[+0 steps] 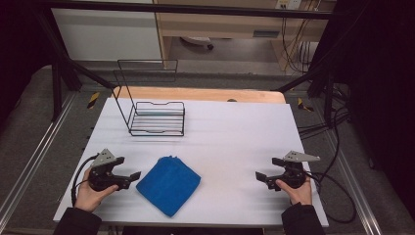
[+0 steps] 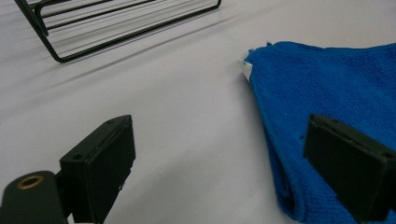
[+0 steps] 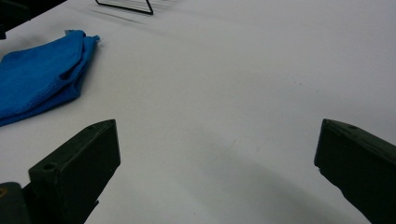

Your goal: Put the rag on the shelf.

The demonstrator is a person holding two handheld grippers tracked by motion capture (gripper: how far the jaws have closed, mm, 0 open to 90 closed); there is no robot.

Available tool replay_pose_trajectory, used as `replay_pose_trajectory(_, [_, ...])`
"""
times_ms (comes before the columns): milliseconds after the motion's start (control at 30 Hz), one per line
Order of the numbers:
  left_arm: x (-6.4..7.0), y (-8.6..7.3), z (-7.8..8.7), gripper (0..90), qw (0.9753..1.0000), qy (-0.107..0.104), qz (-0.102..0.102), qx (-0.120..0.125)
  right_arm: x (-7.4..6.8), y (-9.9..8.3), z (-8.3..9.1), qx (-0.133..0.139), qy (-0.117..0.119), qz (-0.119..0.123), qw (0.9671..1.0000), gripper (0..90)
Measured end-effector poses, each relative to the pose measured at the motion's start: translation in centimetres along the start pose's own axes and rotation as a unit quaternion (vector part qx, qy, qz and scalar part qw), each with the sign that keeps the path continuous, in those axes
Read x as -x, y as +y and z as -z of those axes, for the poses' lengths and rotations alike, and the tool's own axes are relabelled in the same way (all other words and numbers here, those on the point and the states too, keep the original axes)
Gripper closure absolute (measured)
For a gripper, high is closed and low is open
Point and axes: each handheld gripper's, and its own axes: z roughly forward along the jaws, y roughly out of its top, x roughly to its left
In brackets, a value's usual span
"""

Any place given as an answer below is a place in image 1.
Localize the black metal frame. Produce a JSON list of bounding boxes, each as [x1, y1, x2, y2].
[[31, 0, 346, 123]]

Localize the black floor cables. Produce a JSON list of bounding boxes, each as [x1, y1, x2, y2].
[[297, 82, 351, 184]]

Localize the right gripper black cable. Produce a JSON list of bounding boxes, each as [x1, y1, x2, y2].
[[304, 170, 358, 225]]

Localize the person's left hand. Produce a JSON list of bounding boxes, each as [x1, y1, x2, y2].
[[73, 167, 120, 213]]

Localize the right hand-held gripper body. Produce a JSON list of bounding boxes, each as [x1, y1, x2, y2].
[[266, 150, 322, 192]]

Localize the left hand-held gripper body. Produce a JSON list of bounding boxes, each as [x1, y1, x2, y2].
[[88, 148, 132, 193]]

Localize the white cabinet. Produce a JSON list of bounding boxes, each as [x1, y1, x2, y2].
[[51, 0, 163, 62]]

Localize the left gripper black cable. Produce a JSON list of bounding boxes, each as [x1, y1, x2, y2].
[[70, 154, 100, 208]]

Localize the wooden table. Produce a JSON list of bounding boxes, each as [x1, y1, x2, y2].
[[112, 85, 288, 105]]

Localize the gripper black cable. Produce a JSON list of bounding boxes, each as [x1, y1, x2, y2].
[[70, 154, 100, 208], [304, 170, 358, 225]]

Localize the person's right hand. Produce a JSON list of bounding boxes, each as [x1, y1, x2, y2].
[[275, 175, 313, 207]]

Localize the blue folded towel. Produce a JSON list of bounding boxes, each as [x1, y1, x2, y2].
[[135, 156, 203, 218]]

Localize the white wall socket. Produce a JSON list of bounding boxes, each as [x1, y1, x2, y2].
[[274, 0, 303, 11]]

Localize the aluminium floor rail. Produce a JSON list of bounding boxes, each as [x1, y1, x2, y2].
[[320, 129, 384, 235], [0, 92, 78, 223]]

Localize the chair base with caster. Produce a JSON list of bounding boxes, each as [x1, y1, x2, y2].
[[179, 35, 215, 51]]

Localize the yellow black tape strip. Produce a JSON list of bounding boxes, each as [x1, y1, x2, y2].
[[297, 97, 315, 113], [86, 91, 101, 110]]

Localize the light wooden desk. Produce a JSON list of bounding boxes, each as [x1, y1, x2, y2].
[[152, 0, 338, 71]]

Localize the white table cover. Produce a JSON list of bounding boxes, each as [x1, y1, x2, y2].
[[52, 97, 330, 229]]

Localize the black wire rack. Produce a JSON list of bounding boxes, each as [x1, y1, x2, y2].
[[113, 59, 187, 138]]

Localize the hanging desk cables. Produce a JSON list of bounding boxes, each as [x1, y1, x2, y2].
[[281, 17, 320, 74]]

